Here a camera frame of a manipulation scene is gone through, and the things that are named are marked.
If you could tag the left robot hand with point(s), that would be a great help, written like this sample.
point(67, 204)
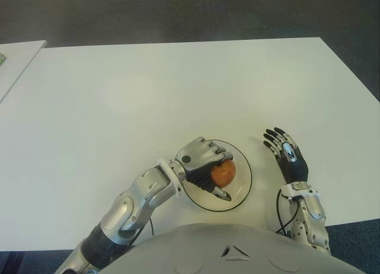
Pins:
point(196, 155)

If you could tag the red yellow apple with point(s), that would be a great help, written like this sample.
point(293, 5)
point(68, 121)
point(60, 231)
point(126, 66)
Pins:
point(225, 174)

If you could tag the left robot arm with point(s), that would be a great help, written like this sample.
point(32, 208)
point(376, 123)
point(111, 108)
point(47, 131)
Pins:
point(124, 208)

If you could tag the white side table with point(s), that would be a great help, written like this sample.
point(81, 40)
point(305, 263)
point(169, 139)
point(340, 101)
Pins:
point(17, 63)

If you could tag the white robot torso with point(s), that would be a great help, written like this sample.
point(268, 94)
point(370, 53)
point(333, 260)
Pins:
point(207, 256)

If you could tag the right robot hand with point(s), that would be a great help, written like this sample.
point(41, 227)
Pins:
point(297, 170)

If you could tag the white plate with black rim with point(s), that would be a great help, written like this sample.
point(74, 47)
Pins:
point(240, 185)

